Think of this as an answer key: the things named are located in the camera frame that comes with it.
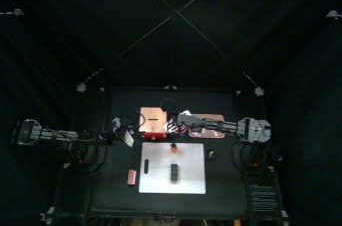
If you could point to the white text label sticker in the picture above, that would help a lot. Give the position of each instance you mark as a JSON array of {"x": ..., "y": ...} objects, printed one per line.
[{"x": 262, "y": 200}]

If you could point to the orange toy carrot piece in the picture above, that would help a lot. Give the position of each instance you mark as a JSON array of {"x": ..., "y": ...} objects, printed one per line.
[{"x": 173, "y": 149}]

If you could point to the white cutting board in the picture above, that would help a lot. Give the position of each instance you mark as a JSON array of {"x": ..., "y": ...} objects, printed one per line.
[{"x": 191, "y": 176}]

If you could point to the red rectangular toy block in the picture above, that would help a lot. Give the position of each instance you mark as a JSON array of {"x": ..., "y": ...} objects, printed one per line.
[{"x": 131, "y": 178}]

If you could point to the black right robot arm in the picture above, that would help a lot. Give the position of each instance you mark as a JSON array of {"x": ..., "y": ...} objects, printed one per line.
[{"x": 222, "y": 125}]

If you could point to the small metal measuring cup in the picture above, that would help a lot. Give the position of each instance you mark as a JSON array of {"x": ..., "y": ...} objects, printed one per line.
[{"x": 211, "y": 154}]

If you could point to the grey frame clamp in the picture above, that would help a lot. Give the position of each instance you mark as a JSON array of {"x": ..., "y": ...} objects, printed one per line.
[
  {"x": 332, "y": 14},
  {"x": 17, "y": 12}
]

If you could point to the red wooden drawer box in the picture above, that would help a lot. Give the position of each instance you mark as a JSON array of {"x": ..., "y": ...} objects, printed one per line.
[{"x": 153, "y": 120}]

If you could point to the speckled toy knife block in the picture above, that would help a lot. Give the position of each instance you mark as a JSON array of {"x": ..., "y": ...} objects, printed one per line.
[{"x": 173, "y": 172}]

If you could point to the copper coloured tray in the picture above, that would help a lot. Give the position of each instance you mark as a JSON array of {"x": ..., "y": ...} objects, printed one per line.
[{"x": 207, "y": 135}]

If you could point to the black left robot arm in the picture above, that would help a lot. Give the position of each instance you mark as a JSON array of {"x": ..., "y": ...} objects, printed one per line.
[{"x": 57, "y": 135}]

